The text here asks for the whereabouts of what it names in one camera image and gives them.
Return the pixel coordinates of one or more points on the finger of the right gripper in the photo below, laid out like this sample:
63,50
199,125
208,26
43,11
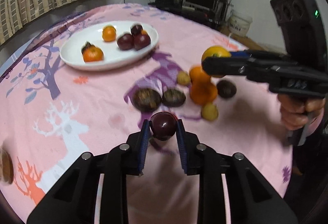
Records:
222,66
244,53

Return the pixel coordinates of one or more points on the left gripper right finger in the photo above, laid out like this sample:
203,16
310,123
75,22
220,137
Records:
202,160

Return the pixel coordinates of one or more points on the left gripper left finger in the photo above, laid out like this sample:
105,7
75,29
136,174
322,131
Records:
125,159

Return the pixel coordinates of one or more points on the yellow orange round fruit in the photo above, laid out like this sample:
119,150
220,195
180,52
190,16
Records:
215,51

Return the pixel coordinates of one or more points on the large orange front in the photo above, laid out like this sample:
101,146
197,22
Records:
202,93

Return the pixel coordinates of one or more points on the large orange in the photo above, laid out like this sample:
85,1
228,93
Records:
202,93
197,75

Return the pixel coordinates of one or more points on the small yellow green fruit front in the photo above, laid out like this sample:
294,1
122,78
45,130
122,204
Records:
209,112

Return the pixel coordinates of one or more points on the small yellow green fruit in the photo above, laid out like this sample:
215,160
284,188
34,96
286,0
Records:
183,78
209,112

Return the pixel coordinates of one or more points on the small dark plum with stem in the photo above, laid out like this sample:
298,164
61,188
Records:
163,125

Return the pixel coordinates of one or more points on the large dark red plum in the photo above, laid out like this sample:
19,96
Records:
141,41

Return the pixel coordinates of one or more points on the small mandarin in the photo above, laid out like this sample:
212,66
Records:
144,32

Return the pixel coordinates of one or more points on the dark cherry plum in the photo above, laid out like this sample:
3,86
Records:
136,30

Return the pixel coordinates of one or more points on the large orange back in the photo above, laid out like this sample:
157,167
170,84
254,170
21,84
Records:
197,75

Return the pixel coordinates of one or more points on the person's right hand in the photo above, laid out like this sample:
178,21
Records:
296,114

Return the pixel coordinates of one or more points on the white plastic bucket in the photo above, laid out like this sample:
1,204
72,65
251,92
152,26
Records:
239,24

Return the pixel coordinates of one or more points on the small yellow green fruit back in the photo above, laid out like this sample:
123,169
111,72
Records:
183,78

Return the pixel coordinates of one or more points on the dark plum on plate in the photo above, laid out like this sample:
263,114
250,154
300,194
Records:
125,42

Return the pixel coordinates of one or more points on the mandarin on plate left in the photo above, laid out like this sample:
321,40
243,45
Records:
92,54

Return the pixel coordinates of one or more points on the mandarin on plate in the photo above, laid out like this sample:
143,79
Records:
92,54
109,33

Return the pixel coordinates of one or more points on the mandarin on plate right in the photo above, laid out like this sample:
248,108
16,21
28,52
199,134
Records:
109,33

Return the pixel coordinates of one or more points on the white oval plate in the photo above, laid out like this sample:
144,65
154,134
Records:
114,58

